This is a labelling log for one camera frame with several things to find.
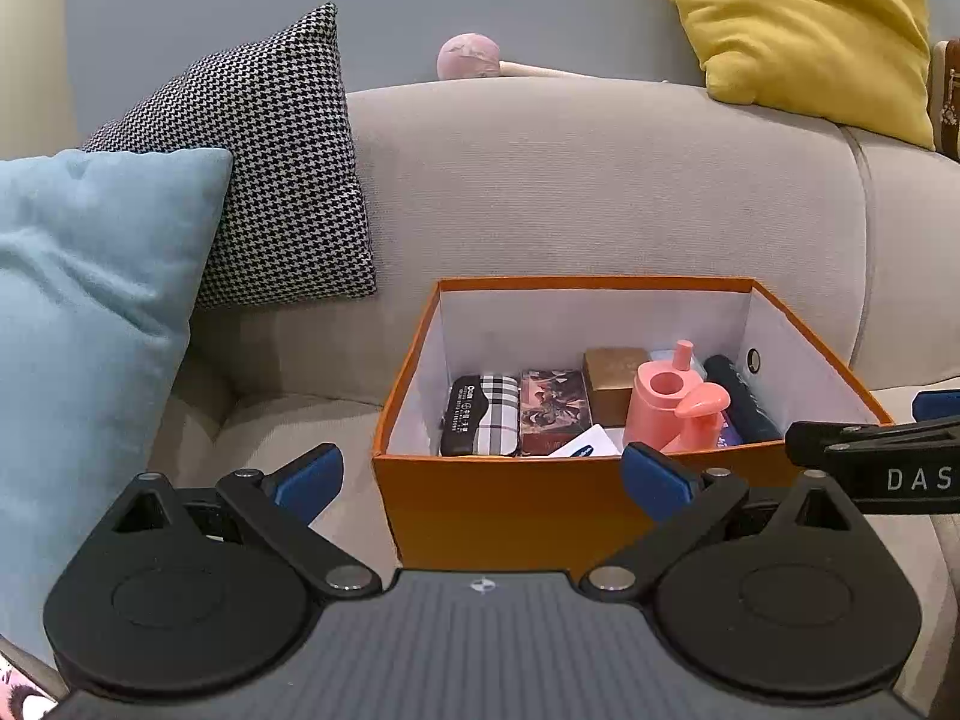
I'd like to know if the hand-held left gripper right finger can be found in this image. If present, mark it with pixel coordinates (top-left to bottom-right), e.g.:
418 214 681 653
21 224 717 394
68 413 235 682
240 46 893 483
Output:
579 442 875 593

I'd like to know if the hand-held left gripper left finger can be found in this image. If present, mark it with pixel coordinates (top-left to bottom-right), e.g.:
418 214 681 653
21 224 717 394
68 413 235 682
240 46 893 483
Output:
79 444 380 595

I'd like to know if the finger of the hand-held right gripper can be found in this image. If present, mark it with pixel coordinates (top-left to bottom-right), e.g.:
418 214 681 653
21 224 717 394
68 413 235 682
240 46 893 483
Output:
911 388 960 422
786 416 960 470

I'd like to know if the pink container with spout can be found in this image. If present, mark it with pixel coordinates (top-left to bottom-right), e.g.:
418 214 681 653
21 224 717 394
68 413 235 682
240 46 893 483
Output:
622 340 695 455

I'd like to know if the white hand cream tube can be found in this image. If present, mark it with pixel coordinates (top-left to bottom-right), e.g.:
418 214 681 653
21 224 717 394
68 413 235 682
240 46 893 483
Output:
551 424 625 458

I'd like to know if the pink pump bottle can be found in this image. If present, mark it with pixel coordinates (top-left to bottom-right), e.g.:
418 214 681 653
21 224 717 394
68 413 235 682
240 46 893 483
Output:
675 382 730 451

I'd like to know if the brown cardboard box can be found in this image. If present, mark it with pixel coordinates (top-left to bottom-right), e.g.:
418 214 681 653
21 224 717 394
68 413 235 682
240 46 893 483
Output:
583 347 652 427

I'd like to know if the dark blue tube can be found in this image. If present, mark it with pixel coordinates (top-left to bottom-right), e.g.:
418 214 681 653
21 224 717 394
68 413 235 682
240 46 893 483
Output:
703 355 782 445

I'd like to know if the dark picture box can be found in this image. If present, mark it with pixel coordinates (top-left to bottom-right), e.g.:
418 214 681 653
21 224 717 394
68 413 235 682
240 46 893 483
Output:
519 369 593 458

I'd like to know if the clear plastic box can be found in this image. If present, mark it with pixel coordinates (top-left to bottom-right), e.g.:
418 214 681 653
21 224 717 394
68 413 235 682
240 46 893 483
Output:
649 349 710 377

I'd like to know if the orange cardboard box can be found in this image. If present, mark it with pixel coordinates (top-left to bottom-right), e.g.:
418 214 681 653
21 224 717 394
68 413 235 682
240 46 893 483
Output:
371 276 895 578

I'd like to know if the black plaid case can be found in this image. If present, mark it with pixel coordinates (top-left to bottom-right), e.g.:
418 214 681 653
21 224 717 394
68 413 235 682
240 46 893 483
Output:
440 373 521 458

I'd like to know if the light blue pillow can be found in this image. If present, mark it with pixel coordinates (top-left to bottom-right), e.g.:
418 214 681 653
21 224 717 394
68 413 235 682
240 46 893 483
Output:
0 148 235 672

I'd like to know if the beige sofa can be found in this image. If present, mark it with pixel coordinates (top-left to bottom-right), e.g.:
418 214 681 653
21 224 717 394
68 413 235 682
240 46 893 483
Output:
142 77 960 720

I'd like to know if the white brown handbag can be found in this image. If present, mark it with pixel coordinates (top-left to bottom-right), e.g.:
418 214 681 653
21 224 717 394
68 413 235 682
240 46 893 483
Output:
930 40 960 162

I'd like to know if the houndstooth pillow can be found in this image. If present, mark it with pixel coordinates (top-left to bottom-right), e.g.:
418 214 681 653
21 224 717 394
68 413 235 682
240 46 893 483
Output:
81 4 377 310

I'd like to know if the pink patterned cloth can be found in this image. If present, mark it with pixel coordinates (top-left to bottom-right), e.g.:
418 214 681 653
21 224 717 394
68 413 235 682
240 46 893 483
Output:
0 641 67 720

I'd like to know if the yellow pillow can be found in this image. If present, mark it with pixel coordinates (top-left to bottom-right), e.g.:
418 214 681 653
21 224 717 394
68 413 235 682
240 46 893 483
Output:
664 0 937 151

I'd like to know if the pink massage hammer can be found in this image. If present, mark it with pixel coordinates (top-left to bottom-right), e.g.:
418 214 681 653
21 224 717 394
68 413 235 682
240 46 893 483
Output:
437 33 601 82

